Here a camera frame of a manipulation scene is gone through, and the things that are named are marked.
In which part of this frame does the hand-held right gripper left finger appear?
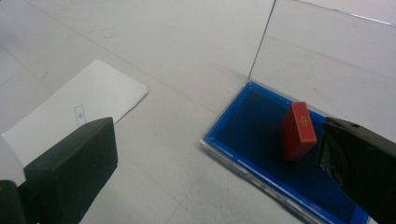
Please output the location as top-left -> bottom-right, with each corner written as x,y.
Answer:
22,117 -> 120,224

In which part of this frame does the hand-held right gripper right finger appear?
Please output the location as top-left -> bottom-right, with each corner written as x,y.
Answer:
317,117 -> 396,224

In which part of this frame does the red rectangular stamp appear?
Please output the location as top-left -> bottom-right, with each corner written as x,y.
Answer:
278,101 -> 318,163

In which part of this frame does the blue ink pad box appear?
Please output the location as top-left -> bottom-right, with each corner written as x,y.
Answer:
200,0 -> 396,224

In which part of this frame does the white paper sheet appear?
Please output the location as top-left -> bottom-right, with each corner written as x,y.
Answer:
1,59 -> 149,188

